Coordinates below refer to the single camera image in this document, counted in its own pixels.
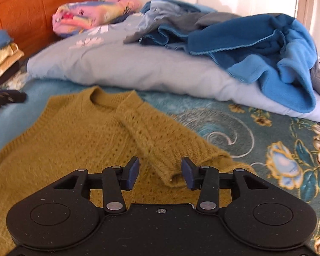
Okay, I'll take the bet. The light blue floral duvet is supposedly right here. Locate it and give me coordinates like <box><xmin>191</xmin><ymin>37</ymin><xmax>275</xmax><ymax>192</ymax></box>
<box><xmin>27</xmin><ymin>14</ymin><xmax>320</xmax><ymax>122</ymax></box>

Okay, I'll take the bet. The orange wooden headboard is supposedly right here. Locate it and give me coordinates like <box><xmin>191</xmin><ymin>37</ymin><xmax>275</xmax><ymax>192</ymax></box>
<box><xmin>0</xmin><ymin>0</ymin><xmax>96</xmax><ymax>58</ymax></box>

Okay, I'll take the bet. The stack of folded linens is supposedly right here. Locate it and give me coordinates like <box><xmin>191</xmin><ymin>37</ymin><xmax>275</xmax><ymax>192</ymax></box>
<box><xmin>0</xmin><ymin>29</ymin><xmax>25</xmax><ymax>86</ymax></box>

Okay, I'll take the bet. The pink floral folded blanket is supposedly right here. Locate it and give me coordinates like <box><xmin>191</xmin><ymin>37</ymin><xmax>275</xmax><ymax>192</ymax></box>
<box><xmin>52</xmin><ymin>0</ymin><xmax>142</xmax><ymax>38</ymax></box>

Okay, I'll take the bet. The blue fleece jacket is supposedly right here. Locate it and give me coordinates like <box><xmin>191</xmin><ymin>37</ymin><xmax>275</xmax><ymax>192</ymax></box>
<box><xmin>136</xmin><ymin>0</ymin><xmax>318</xmax><ymax>113</ymax></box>

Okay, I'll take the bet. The teal floral bed blanket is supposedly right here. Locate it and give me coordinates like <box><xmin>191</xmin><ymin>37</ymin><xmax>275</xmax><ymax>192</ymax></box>
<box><xmin>0</xmin><ymin>73</ymin><xmax>320</xmax><ymax>254</ymax></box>

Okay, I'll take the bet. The mustard yellow knit sweater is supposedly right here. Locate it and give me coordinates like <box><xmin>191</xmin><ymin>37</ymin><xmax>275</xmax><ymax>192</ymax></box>
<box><xmin>0</xmin><ymin>87</ymin><xmax>245</xmax><ymax>255</ymax></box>

